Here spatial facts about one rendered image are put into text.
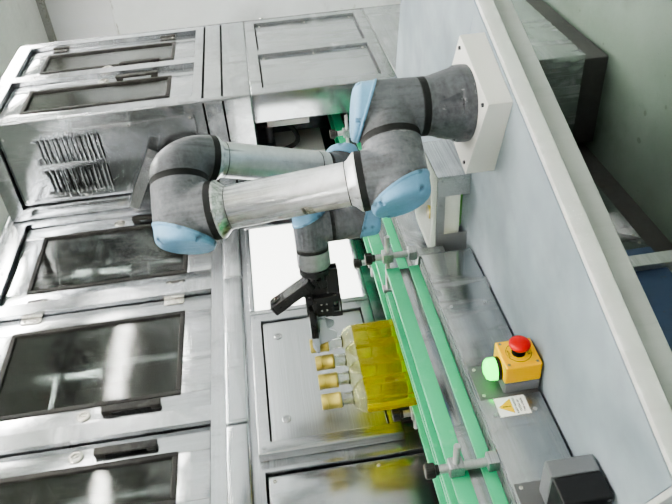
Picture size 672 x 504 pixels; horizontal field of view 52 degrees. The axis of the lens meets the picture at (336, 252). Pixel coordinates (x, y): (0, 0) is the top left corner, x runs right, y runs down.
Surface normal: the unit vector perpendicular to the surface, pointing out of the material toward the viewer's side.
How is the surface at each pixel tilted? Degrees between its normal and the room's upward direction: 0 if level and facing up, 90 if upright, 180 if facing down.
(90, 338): 90
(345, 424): 90
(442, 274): 90
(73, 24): 90
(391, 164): 80
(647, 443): 0
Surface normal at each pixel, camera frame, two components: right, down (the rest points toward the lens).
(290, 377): -0.06, -0.79
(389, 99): 0.11, -0.30
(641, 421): -0.99, 0.14
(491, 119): 0.15, 0.83
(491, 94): -0.01, -0.55
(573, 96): 0.14, 0.60
